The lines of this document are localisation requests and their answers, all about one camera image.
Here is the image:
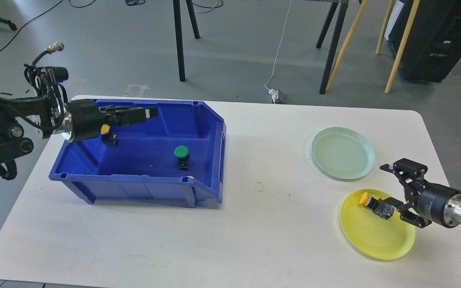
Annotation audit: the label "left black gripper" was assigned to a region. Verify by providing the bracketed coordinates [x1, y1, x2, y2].
[62, 100, 158, 143]

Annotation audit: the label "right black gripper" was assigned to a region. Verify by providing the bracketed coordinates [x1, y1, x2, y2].
[379, 158, 461, 228]

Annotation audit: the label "yellow push button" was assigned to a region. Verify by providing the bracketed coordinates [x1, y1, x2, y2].
[100, 124, 118, 147]
[359, 192, 395, 220]

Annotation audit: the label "green push button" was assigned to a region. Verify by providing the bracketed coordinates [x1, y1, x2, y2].
[174, 145, 190, 171]

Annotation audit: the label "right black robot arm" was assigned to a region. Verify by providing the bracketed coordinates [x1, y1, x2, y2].
[379, 158, 461, 228]

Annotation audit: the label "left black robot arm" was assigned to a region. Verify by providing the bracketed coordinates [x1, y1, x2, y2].
[0, 42, 158, 180]

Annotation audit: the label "yellow plate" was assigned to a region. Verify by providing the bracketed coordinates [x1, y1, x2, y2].
[339, 188, 416, 260]

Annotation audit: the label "light green plate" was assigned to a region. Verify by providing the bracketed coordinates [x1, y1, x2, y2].
[311, 126, 376, 182]

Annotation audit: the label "blue plastic storage bin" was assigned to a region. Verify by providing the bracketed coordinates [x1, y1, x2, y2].
[49, 98, 226, 208]

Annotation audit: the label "wooden easel leg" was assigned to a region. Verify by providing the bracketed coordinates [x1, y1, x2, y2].
[325, 0, 369, 91]
[375, 0, 420, 94]

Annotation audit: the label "black tripod legs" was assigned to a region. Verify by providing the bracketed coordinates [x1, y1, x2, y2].
[172, 0, 200, 82]

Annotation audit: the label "white power plug adapter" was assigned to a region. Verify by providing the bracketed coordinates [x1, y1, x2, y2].
[269, 89, 283, 104]

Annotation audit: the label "black cabinet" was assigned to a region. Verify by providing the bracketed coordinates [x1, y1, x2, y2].
[399, 0, 461, 82]

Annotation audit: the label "black stand leg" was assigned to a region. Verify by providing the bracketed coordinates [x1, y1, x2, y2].
[316, 0, 349, 94]

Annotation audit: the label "black floor cable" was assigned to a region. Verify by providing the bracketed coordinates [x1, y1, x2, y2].
[0, 0, 65, 72]

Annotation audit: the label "white cable on floor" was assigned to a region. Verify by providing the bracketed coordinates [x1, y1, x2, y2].
[264, 0, 293, 92]

